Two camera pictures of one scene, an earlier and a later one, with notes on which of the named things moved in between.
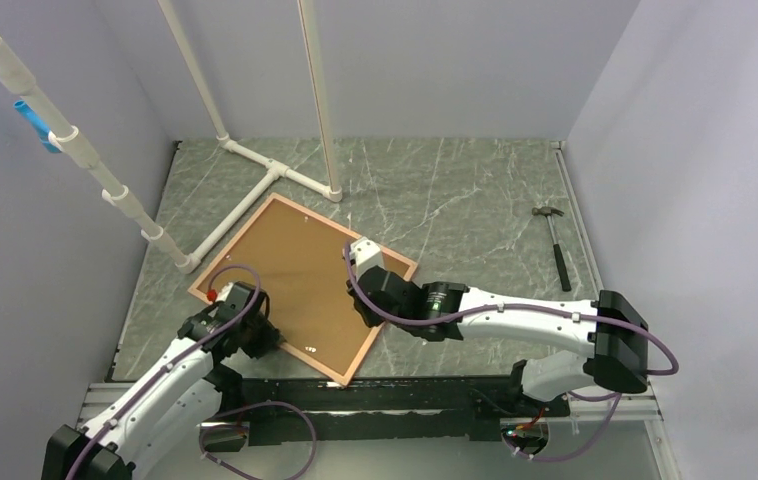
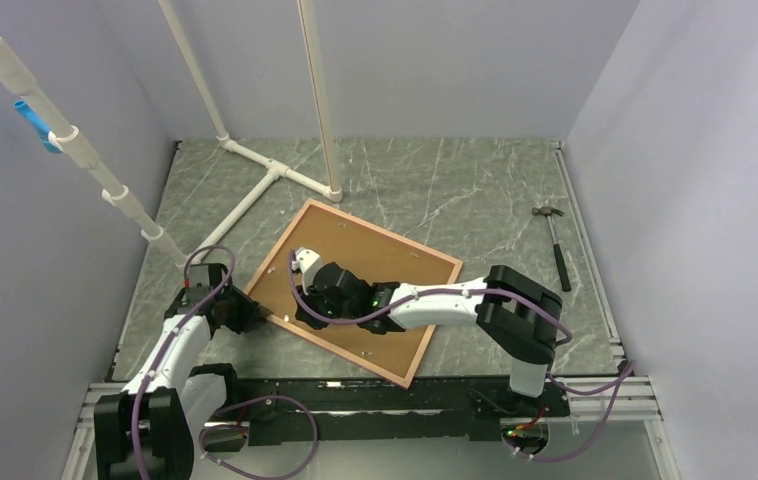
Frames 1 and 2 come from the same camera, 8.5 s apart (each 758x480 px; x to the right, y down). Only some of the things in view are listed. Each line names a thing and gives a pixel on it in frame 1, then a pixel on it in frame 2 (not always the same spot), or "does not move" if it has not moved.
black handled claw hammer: [548, 211] does not move
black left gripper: [268, 341] -> [252, 314]
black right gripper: [370, 318] -> [302, 315]
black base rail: [445, 408] does not move
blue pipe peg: [36, 125] does not move
